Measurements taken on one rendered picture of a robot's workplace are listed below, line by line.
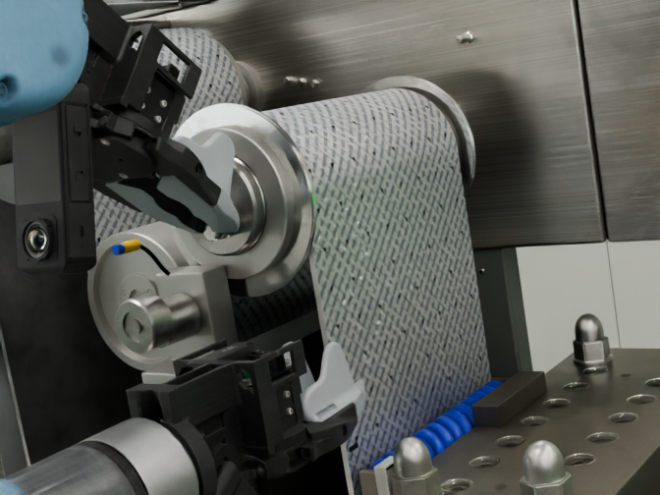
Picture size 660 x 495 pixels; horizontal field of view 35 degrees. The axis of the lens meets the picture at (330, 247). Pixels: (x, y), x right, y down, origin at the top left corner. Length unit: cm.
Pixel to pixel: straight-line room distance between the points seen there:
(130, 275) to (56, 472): 33
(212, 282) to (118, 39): 20
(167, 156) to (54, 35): 25
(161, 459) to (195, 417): 5
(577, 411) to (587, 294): 273
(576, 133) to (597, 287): 262
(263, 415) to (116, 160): 19
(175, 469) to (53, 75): 27
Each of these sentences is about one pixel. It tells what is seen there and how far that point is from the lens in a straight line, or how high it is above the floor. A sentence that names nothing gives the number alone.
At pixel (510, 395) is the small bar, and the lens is 90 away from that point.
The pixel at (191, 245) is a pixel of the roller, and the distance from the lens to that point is 83.
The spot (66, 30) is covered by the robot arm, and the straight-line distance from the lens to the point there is 44.
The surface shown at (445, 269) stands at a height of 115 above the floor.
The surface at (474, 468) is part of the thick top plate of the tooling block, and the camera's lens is 81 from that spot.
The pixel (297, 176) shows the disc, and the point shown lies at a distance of 76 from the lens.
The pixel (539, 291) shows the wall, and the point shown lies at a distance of 370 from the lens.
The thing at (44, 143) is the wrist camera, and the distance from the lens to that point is 65.
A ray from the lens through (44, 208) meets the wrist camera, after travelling 65.
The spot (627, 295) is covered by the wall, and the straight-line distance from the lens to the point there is 358.
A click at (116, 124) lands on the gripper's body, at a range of 66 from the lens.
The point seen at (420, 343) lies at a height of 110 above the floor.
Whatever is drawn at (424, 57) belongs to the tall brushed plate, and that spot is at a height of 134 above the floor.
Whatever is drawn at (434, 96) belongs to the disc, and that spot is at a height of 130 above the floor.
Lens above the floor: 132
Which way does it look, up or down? 8 degrees down
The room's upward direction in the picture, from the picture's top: 9 degrees counter-clockwise
